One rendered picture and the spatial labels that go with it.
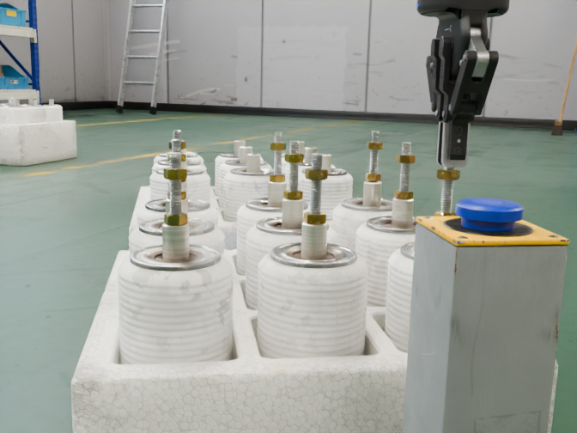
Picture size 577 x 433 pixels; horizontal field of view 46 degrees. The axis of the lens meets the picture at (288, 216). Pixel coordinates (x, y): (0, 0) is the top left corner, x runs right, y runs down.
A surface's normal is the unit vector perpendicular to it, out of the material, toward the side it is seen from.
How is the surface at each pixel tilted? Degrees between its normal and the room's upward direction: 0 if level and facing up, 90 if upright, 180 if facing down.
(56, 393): 0
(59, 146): 90
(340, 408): 90
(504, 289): 90
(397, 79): 90
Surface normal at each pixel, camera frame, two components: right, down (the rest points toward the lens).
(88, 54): 0.93, 0.10
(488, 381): 0.15, 0.20
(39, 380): 0.03, -0.98
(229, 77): -0.37, 0.18
